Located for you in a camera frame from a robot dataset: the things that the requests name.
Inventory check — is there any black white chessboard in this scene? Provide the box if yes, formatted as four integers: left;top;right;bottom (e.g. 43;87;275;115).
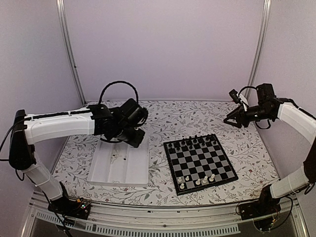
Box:
163;134;238;196

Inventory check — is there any aluminium frame post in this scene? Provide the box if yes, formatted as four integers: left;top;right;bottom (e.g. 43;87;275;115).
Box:
56;0;86;105
247;0;272;86

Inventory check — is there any right aluminium frame post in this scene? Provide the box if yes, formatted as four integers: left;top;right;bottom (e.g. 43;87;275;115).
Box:
247;0;272;86

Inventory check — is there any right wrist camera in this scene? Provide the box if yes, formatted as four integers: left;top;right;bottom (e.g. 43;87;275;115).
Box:
229;89;249;112

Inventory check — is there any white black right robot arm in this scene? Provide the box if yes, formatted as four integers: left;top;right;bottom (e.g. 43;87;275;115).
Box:
224;83;316;215

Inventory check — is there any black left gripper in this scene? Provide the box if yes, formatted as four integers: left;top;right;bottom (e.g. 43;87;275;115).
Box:
114;124;146;149

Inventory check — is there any white plastic tray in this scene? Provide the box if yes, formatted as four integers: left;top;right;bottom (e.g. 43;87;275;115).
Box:
87;137;149;187

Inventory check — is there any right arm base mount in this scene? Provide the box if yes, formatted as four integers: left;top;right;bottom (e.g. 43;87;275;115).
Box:
236;197;281;232

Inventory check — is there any left aluminium frame post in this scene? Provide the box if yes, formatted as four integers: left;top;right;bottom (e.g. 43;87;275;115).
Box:
56;0;86;105

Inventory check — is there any aluminium front rail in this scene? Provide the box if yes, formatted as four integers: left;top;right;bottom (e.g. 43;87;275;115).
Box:
21;192;309;237

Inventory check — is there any floral patterned table mat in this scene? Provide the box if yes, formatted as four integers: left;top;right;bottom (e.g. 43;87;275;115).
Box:
53;101;279;206

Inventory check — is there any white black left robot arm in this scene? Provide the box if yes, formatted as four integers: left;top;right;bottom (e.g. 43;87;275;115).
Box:
8;98;148;214

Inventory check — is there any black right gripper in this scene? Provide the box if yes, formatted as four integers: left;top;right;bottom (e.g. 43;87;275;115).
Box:
224;105;273;128

